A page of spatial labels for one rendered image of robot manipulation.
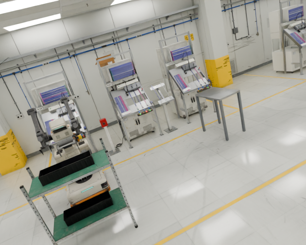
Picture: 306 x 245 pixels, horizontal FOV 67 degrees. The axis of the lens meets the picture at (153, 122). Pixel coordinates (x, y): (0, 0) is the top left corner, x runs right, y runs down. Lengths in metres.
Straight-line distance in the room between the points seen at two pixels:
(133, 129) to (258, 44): 5.53
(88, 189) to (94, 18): 4.37
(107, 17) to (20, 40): 2.14
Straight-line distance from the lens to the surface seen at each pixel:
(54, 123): 3.36
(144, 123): 5.22
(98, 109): 6.60
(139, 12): 6.83
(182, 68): 5.51
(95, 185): 3.71
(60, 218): 3.27
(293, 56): 7.59
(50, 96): 4.97
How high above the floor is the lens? 2.09
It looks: 21 degrees down
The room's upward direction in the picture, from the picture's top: 17 degrees counter-clockwise
